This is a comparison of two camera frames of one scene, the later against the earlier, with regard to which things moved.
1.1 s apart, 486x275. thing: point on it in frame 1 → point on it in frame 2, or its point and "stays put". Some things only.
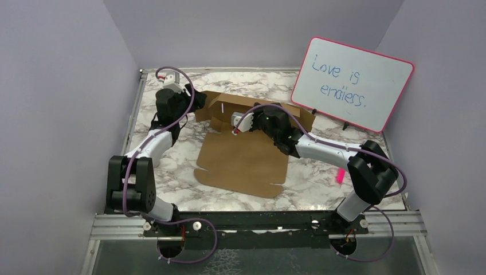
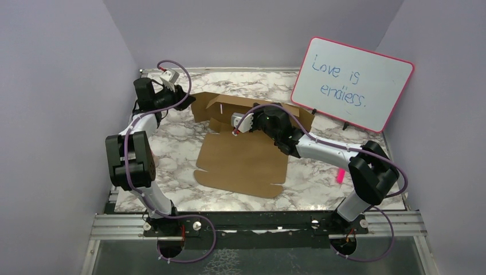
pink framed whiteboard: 354,85 stays put
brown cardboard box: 247,164 stays put
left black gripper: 198,102 → 179,94
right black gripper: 256,114 stays put
